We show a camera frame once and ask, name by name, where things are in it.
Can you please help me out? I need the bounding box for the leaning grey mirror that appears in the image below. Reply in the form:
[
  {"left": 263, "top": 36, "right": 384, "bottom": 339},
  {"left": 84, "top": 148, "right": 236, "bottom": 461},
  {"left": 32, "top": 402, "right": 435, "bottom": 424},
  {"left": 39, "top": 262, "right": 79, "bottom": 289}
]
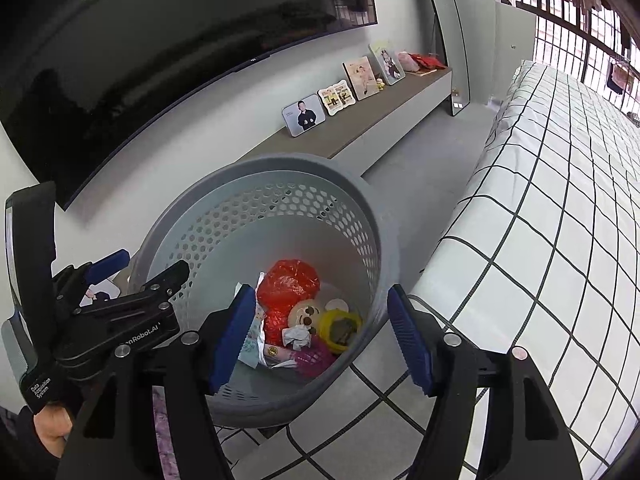
[{"left": 432, "top": 0, "right": 471, "bottom": 116}]

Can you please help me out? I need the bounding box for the purple fluffy rug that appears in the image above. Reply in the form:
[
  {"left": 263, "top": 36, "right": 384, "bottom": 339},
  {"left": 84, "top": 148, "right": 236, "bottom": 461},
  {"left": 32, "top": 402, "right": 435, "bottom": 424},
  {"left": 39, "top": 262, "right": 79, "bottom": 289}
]
[{"left": 152, "top": 387, "right": 176, "bottom": 479}]

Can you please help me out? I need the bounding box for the yellow plastic ring lid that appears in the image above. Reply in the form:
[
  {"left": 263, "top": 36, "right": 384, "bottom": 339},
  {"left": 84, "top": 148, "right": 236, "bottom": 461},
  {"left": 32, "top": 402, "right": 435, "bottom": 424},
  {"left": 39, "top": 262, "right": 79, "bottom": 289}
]
[{"left": 318, "top": 310, "right": 362, "bottom": 354}]

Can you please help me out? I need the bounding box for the yellow scalloped photo frame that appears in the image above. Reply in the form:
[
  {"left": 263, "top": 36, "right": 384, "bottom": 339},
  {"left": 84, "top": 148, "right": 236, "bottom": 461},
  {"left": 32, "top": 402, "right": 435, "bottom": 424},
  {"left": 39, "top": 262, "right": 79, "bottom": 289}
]
[{"left": 317, "top": 79, "right": 356, "bottom": 116}]

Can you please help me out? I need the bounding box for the grey perforated laundry basket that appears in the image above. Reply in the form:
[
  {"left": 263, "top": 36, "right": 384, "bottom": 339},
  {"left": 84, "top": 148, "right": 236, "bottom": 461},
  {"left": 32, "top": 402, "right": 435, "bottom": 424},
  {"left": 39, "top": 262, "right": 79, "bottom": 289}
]
[{"left": 128, "top": 154, "right": 399, "bottom": 427}]

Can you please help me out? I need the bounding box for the cream smiley face toy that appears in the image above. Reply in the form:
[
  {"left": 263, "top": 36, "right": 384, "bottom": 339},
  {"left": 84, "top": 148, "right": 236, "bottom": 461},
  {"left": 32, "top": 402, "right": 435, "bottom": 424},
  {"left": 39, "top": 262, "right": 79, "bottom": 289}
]
[{"left": 288, "top": 299, "right": 326, "bottom": 335}]

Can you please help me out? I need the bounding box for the large black television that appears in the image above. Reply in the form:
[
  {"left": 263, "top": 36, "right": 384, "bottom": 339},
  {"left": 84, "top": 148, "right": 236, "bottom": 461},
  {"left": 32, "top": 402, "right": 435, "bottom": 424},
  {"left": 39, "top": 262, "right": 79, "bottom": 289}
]
[{"left": 1, "top": 0, "right": 376, "bottom": 207}]

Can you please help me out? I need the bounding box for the red plastic bag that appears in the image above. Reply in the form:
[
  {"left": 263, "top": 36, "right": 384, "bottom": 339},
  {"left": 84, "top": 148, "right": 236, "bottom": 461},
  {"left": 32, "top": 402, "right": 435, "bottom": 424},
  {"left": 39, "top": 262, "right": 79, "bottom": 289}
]
[{"left": 257, "top": 259, "right": 320, "bottom": 346}]

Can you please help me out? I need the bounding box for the checkered white tablecloth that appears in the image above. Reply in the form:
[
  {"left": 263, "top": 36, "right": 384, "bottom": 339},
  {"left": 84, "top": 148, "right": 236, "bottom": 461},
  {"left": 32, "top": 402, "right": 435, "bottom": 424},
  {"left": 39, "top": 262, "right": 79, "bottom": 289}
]
[{"left": 221, "top": 61, "right": 639, "bottom": 479}]

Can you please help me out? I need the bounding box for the red folded cloth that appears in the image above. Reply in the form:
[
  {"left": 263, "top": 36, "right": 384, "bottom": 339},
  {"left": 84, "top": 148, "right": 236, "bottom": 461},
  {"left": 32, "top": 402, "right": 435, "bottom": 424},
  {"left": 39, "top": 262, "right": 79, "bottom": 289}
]
[{"left": 410, "top": 53, "right": 447, "bottom": 72}]

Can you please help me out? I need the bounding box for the child photo white frame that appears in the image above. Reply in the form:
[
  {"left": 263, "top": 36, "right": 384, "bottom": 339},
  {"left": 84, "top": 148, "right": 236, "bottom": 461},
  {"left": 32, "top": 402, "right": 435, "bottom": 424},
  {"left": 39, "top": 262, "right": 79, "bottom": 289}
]
[{"left": 369, "top": 41, "right": 406, "bottom": 86}]

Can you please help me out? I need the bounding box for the grey cabinet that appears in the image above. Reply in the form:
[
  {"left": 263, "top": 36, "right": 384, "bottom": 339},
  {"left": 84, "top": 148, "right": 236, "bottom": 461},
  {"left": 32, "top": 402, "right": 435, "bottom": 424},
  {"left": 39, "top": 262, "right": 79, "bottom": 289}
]
[{"left": 491, "top": 2, "right": 537, "bottom": 102}]

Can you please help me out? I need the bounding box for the man portrait photo frame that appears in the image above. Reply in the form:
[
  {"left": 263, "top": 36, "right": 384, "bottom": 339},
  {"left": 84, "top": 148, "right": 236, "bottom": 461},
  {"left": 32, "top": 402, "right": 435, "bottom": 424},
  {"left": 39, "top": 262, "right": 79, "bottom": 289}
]
[{"left": 282, "top": 94, "right": 326, "bottom": 138}]

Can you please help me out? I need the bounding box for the blue wet wipes packet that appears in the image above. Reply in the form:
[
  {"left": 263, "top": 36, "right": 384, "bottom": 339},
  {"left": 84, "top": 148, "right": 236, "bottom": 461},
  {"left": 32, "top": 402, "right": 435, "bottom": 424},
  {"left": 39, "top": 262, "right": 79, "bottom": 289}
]
[{"left": 238, "top": 299, "right": 269, "bottom": 370}]

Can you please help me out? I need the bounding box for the pink plastic shuttlecock basket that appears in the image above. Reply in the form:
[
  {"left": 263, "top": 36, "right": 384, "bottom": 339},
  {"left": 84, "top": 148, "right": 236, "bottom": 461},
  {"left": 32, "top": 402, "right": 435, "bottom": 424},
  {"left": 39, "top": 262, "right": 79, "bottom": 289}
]
[{"left": 293, "top": 347, "right": 334, "bottom": 378}]

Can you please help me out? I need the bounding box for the white plastic cup lid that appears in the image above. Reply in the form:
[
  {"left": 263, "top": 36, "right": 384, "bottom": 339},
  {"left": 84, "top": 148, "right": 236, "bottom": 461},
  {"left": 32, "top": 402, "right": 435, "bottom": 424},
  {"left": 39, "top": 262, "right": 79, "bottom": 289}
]
[{"left": 324, "top": 298, "right": 349, "bottom": 312}]

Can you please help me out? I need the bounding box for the person left hand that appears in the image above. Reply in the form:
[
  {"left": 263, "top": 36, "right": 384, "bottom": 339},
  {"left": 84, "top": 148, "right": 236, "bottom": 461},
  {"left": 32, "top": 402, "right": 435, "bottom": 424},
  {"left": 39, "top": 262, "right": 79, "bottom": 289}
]
[{"left": 32, "top": 404, "right": 73, "bottom": 458}]

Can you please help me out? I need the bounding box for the white tissue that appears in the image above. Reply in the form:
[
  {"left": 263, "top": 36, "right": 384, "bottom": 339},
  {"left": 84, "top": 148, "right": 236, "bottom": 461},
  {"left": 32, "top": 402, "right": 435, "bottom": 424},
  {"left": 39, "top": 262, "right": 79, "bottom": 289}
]
[{"left": 281, "top": 325, "right": 312, "bottom": 351}]

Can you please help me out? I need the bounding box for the wooden tv console shelf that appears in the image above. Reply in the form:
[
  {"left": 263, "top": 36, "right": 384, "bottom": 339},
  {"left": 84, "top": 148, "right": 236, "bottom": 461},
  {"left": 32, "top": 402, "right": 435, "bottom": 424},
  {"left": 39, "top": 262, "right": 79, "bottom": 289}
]
[{"left": 243, "top": 68, "right": 452, "bottom": 176}]

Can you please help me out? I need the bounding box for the pink snack stick wrapper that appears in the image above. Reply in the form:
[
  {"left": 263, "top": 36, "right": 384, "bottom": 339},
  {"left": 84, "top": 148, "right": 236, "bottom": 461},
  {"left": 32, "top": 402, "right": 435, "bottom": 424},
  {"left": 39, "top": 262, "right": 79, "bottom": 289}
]
[{"left": 262, "top": 344, "right": 297, "bottom": 368}]

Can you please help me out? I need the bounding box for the baby photo canvas frame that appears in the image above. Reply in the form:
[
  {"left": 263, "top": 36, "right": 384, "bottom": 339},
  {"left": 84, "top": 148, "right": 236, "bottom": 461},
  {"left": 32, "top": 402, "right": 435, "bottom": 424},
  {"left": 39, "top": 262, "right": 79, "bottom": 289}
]
[{"left": 343, "top": 56, "right": 380, "bottom": 101}]

